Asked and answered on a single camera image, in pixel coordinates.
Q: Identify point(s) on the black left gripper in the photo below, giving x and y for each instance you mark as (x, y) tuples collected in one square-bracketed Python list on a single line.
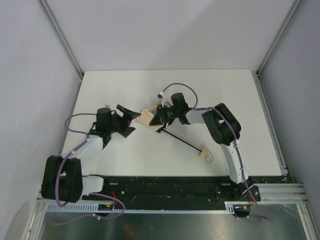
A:
[(122, 122)]

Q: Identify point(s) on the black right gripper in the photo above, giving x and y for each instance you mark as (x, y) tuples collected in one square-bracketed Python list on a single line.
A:
[(160, 116)]

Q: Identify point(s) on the beige folding umbrella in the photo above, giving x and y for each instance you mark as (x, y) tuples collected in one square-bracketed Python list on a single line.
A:
[(150, 116)]

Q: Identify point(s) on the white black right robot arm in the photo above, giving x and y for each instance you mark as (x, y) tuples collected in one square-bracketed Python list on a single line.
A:
[(222, 125)]

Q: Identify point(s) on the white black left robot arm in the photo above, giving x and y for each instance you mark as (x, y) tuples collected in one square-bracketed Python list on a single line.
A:
[(63, 179)]

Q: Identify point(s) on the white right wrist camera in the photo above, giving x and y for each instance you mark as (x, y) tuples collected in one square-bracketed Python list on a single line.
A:
[(161, 96)]

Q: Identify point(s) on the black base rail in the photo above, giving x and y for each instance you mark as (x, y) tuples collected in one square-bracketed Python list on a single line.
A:
[(181, 193)]

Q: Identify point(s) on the aluminium right side rail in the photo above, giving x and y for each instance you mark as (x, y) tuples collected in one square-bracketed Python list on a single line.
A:
[(271, 124)]

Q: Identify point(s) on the aluminium front cross rail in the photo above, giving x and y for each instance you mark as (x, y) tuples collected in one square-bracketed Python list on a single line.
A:
[(274, 192)]

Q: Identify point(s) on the aluminium left corner post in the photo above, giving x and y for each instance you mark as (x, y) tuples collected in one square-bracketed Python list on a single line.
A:
[(52, 20)]

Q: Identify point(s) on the aluminium corner frame post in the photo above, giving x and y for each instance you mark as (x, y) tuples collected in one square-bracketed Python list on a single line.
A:
[(280, 34)]

